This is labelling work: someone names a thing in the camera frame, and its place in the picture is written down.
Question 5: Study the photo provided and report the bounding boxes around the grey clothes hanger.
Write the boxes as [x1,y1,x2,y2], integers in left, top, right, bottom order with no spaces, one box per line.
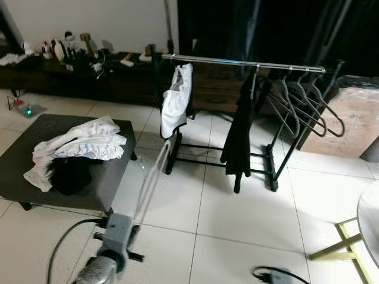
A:
[278,70,327,137]
[261,71,301,140]
[131,133,178,228]
[296,70,345,138]

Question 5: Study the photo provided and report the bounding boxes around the white printed shirt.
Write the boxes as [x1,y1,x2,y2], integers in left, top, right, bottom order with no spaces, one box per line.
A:
[24,115,128,193]

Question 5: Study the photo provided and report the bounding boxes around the round white table gold legs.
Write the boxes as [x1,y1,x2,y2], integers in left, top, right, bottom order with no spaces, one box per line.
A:
[308,180,379,284]

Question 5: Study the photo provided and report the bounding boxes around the dark grey low bench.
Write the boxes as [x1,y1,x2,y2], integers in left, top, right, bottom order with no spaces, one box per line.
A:
[0,114,138,215]

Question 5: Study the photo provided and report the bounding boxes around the long black garment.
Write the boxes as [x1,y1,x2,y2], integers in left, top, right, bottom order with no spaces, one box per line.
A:
[222,71,261,195]

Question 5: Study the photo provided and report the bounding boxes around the white sleeveless vest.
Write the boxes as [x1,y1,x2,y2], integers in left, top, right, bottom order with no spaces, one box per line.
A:
[160,63,194,140]

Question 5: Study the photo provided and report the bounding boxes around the floor socket with green light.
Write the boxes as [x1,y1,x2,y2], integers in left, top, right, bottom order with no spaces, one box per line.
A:
[7,95,45,119]

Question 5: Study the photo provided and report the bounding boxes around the dark wooden console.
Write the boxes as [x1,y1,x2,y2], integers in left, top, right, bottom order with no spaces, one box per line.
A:
[0,50,255,113]

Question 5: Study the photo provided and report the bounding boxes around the wrapped cardboard box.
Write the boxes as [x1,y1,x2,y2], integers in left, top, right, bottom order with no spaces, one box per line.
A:
[299,76,379,160]

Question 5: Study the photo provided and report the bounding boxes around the gold trophy ornament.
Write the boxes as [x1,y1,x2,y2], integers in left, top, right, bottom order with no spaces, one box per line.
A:
[80,33,98,57]

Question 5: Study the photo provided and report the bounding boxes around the black chrome clothes rack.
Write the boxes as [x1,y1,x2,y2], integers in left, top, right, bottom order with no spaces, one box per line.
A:
[151,0,344,193]

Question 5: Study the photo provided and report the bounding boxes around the white astronaut figurine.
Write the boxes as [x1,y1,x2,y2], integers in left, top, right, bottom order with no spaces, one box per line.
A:
[64,31,81,54]

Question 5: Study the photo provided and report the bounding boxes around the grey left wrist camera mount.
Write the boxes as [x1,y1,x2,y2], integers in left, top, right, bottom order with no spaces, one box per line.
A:
[104,213,134,261]

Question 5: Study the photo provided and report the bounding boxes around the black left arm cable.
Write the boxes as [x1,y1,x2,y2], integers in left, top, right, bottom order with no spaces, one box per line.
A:
[47,218,110,284]

